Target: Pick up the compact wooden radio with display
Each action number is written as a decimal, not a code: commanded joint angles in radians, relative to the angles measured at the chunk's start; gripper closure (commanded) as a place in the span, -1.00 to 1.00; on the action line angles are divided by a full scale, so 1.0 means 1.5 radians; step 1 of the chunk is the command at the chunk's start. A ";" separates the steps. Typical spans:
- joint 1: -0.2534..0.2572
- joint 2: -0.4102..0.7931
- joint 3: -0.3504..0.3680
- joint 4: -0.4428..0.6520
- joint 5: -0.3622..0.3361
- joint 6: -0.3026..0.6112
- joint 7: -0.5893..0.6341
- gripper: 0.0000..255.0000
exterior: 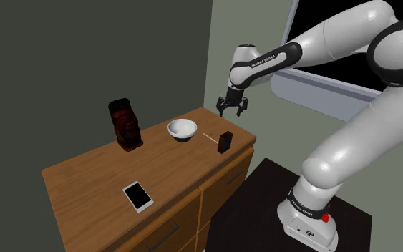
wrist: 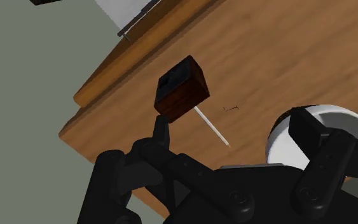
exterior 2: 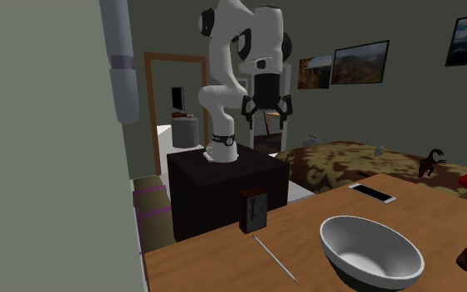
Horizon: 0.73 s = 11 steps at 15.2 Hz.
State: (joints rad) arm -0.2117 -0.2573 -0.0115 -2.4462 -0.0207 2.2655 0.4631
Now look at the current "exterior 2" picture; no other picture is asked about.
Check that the white bowl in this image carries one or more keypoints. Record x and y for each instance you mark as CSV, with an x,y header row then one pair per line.
x,y
372,252

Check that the silver pen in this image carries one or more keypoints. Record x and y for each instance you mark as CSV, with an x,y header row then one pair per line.
x,y
275,259

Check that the olive box with purple bands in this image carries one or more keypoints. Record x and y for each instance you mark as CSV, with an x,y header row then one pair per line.
x,y
154,210

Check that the black dinosaur figure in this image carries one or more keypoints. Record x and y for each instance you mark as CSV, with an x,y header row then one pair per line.
x,y
428,164

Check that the bed with brown patterned cover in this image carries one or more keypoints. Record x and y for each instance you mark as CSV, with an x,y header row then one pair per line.
x,y
330,161

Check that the black and white phone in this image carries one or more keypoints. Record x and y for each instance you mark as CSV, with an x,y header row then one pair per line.
x,y
371,192

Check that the grey hanging cylinder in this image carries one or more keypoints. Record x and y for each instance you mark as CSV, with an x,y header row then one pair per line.
x,y
124,81

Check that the small grey cube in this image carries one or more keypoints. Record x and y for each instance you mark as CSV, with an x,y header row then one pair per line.
x,y
378,151

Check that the dark robot stand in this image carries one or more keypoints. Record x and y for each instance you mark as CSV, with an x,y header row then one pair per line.
x,y
217,194

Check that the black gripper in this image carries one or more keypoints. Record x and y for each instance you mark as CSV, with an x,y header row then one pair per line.
x,y
267,90

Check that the small dark brown box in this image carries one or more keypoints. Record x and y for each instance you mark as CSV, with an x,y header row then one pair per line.
x,y
254,214

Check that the orange cliff wall picture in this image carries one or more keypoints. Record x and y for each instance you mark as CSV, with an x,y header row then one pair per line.
x,y
314,72

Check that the brown hills wall picture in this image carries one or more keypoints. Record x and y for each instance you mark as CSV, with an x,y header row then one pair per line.
x,y
359,62

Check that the grey round side table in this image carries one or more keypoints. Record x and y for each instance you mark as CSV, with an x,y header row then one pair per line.
x,y
184,131

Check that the brown door frame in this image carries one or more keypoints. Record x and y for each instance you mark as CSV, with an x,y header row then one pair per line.
x,y
149,113

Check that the white framed doorway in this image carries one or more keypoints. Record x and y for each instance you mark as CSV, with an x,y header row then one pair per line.
x,y
287,133

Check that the wooden table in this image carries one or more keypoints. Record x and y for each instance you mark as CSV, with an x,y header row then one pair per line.
x,y
297,218

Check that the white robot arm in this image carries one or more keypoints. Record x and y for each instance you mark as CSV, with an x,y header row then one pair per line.
x,y
223,64

